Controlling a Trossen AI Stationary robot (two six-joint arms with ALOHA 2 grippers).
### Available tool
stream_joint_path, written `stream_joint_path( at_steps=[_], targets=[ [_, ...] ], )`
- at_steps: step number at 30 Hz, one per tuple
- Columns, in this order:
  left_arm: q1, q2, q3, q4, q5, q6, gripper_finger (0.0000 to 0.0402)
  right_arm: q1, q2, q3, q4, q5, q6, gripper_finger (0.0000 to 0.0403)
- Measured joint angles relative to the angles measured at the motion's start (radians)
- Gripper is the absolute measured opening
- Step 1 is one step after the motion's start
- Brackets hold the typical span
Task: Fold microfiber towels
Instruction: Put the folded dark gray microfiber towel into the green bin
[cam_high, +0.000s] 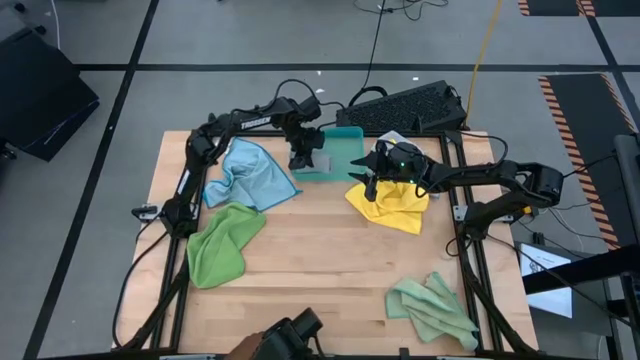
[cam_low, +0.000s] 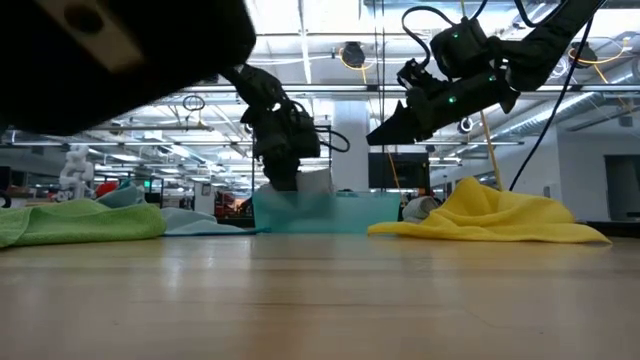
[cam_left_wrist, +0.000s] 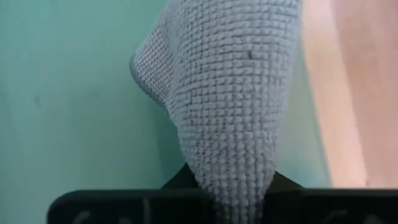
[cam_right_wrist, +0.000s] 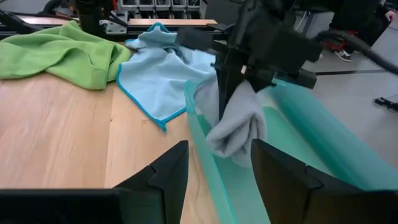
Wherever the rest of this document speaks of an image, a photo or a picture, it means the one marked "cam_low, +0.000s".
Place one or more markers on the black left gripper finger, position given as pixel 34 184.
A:
pixel 291 175
pixel 272 175

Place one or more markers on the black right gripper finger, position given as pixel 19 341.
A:
pixel 395 130

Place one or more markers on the grey microfiber towel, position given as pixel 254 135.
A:
pixel 315 184

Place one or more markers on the yellow microfiber towel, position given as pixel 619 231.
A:
pixel 500 220

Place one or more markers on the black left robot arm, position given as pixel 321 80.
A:
pixel 125 65

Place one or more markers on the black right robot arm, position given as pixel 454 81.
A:
pixel 545 40

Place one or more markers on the light blue microfiber towel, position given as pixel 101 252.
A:
pixel 200 222

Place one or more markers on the bright green microfiber towel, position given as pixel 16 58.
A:
pixel 75 222

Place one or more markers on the black monitor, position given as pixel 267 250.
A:
pixel 400 170

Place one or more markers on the white pillar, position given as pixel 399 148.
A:
pixel 350 150

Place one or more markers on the teal translucent plastic bin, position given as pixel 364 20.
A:
pixel 360 215

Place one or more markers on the light grey tagged towel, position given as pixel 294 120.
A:
pixel 420 209

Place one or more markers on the long ceiling light bar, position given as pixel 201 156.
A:
pixel 560 88

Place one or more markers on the grey door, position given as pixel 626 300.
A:
pixel 622 187

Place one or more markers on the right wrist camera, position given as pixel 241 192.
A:
pixel 417 75

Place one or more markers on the silver ventilation duct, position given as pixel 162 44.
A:
pixel 575 107

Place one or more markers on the white wall dispenser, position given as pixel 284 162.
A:
pixel 552 191

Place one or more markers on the black aluminium table frame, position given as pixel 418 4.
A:
pixel 615 229

